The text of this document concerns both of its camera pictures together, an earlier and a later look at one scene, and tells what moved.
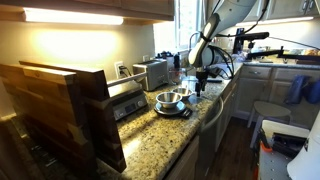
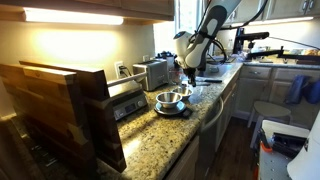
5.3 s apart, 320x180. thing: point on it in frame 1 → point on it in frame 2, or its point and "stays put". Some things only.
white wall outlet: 117,69 stays put
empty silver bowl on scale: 168,99 stays put
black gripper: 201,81 → 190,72
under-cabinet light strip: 68,17 stays put
